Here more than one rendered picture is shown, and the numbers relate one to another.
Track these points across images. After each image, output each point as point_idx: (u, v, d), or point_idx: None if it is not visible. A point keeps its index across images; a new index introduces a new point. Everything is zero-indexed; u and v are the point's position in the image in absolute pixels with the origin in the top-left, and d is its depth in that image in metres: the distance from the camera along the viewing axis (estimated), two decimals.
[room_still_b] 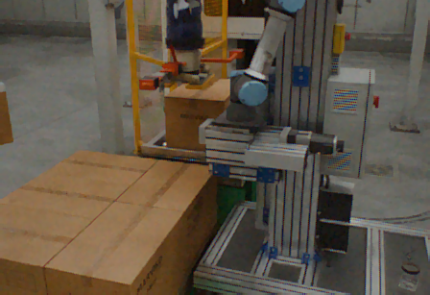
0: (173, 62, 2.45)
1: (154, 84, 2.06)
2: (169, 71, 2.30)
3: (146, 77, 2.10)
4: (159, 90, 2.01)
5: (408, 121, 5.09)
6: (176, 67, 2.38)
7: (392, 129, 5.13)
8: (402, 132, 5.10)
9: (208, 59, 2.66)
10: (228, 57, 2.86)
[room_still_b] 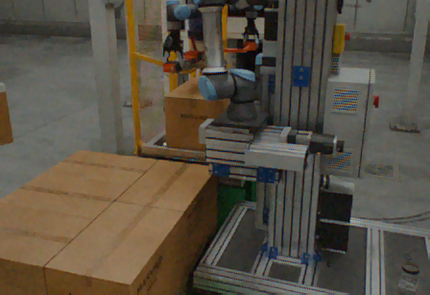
0: (193, 51, 2.82)
1: (175, 67, 2.43)
2: (189, 58, 2.66)
3: (169, 61, 2.47)
4: (172, 72, 2.38)
5: (408, 121, 5.09)
6: (196, 55, 2.74)
7: (392, 129, 5.13)
8: (402, 132, 5.10)
9: (225, 49, 3.01)
10: (244, 48, 3.20)
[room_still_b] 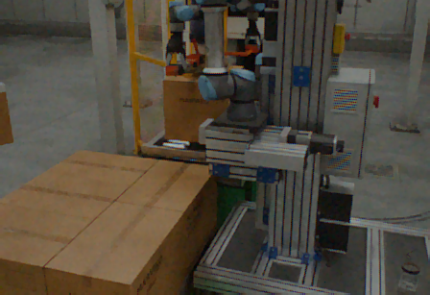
0: (195, 54, 2.79)
1: (178, 70, 2.40)
2: (192, 61, 2.63)
3: (172, 64, 2.44)
4: (175, 75, 2.35)
5: (408, 121, 5.09)
6: (198, 58, 2.71)
7: (392, 129, 5.13)
8: (402, 132, 5.10)
9: (226, 52, 2.99)
10: (246, 51, 3.18)
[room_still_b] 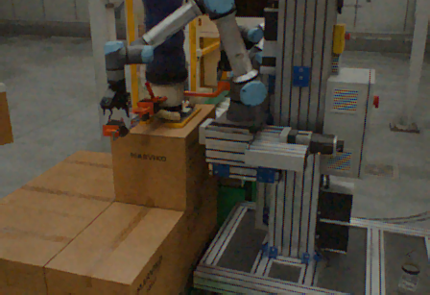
0: (150, 99, 2.23)
1: (118, 131, 1.84)
2: (142, 111, 2.08)
3: (111, 122, 1.88)
4: (112, 138, 1.79)
5: (408, 121, 5.09)
6: (152, 106, 2.16)
7: (392, 129, 5.13)
8: (402, 132, 5.10)
9: (192, 92, 2.43)
10: (217, 87, 2.62)
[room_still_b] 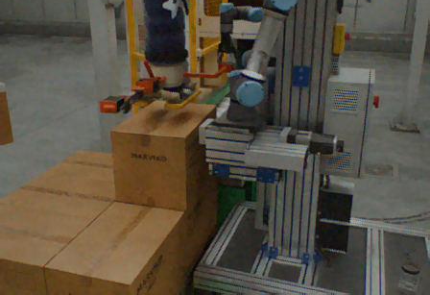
0: (149, 79, 2.20)
1: (115, 107, 1.82)
2: (140, 89, 2.05)
3: (108, 98, 1.86)
4: (120, 114, 1.76)
5: (408, 121, 5.09)
6: (151, 85, 2.13)
7: (392, 129, 5.13)
8: (402, 132, 5.10)
9: (192, 73, 2.40)
10: (218, 70, 2.59)
